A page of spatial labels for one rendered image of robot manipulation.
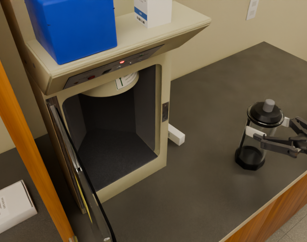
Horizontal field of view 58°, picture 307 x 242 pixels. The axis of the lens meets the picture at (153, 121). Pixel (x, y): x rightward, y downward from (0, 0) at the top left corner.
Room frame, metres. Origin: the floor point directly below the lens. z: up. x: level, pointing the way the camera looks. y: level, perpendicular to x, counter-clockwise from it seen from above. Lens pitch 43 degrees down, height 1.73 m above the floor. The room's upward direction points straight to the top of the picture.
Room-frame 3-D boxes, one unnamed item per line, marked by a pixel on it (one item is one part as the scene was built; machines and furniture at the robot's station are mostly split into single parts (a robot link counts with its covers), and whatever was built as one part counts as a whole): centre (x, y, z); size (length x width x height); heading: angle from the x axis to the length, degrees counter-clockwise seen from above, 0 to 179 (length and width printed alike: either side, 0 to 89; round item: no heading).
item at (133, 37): (0.47, 0.05, 1.46); 0.32 x 0.12 x 0.10; 126
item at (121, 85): (0.61, 0.13, 1.34); 0.18 x 0.18 x 0.05
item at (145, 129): (0.62, 0.16, 1.19); 0.26 x 0.24 x 0.35; 126
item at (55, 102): (0.43, 0.20, 1.19); 0.03 x 0.02 x 0.39; 126
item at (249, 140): (0.64, -0.34, 1.06); 0.11 x 0.11 x 0.21
